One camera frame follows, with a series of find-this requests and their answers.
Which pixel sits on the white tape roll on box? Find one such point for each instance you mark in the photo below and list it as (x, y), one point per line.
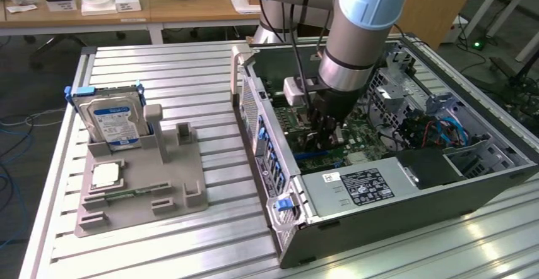
(97, 4)

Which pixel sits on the white labelled box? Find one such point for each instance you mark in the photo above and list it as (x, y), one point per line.
(126, 2)

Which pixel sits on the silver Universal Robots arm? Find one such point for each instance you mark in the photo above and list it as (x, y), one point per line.
(357, 39)

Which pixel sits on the wooden cabinet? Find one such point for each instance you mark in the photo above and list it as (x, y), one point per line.
(433, 4)

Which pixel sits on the white table frame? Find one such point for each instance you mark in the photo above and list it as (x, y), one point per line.
(504, 1)

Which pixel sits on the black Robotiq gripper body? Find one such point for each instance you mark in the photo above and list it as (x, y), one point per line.
(336, 102)

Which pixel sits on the dark grey PC case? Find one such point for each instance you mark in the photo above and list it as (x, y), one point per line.
(378, 228)

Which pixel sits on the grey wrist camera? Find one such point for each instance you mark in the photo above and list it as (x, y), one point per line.
(294, 91)

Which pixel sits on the CPU socket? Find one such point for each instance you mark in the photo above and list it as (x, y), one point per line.
(301, 118)

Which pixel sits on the green motherboard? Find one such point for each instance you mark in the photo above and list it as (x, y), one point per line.
(361, 140)

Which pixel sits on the grey power supply unit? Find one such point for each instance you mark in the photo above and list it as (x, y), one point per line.
(336, 197)

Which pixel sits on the black and white box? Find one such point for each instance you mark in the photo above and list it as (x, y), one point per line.
(58, 1)

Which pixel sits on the blue expansion slot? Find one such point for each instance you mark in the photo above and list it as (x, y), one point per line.
(310, 155)

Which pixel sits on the white paper stack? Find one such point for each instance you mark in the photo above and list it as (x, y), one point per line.
(240, 2)

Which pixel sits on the wooden desk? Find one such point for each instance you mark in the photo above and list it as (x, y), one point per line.
(189, 14)

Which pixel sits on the metal disk bay cage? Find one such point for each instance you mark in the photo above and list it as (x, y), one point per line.
(390, 102)

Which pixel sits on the silver CPU chip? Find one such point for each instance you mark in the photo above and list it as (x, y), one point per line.
(105, 175)

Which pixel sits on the white paper card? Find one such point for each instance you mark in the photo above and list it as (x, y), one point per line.
(20, 8)

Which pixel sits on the hard disk in blue caddy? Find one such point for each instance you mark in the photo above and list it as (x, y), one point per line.
(113, 121)

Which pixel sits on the green RAM stick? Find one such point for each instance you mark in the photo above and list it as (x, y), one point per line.
(125, 194)

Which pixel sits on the grey parts rack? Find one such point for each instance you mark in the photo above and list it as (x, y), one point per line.
(142, 203)

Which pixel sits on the blue case latch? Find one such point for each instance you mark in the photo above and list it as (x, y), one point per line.
(282, 204)

